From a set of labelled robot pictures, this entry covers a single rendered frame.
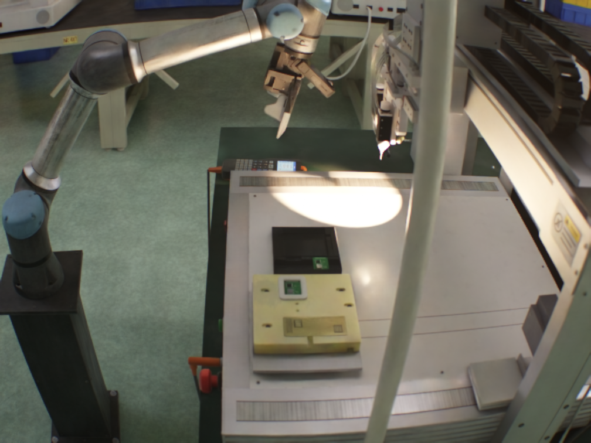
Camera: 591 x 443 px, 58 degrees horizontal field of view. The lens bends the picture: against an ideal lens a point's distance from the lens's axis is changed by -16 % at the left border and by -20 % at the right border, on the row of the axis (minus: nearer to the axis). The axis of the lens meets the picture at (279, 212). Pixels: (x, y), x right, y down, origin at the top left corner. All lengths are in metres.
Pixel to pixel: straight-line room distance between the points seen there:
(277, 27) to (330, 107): 2.66
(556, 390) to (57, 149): 1.18
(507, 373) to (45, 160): 1.11
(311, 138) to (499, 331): 0.94
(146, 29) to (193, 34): 1.88
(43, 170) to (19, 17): 1.93
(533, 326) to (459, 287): 0.24
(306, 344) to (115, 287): 1.59
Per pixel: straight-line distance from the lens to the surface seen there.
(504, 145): 0.94
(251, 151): 1.69
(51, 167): 1.48
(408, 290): 0.56
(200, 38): 1.22
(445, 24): 0.45
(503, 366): 0.96
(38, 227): 1.41
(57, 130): 1.43
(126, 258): 2.57
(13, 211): 1.42
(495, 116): 0.98
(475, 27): 1.08
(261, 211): 1.25
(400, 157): 1.72
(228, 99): 3.93
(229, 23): 1.22
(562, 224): 0.75
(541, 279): 1.20
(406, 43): 1.09
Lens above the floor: 1.54
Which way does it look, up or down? 33 degrees down
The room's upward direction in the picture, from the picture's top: 2 degrees clockwise
